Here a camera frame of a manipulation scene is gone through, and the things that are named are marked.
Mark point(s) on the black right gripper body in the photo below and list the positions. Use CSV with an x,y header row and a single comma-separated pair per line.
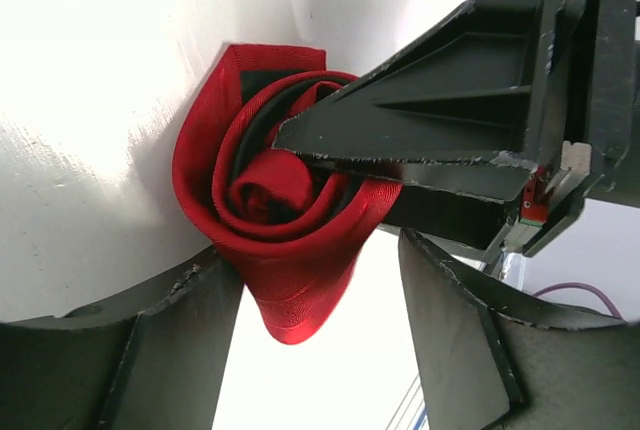
x,y
590,63

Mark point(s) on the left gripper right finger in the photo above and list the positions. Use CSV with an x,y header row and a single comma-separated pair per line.
x,y
493,357

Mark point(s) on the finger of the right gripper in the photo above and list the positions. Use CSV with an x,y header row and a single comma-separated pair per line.
x,y
459,110
464,220

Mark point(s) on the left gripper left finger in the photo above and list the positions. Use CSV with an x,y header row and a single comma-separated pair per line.
x,y
150,357

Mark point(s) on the red necktie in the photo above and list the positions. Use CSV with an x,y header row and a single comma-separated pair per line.
x,y
292,233

